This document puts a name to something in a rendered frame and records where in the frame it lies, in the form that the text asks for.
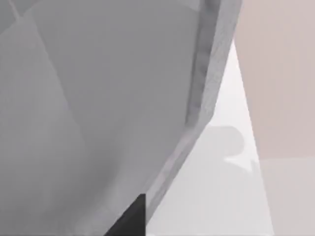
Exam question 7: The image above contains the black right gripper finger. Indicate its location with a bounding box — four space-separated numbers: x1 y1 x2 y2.
102 193 147 236

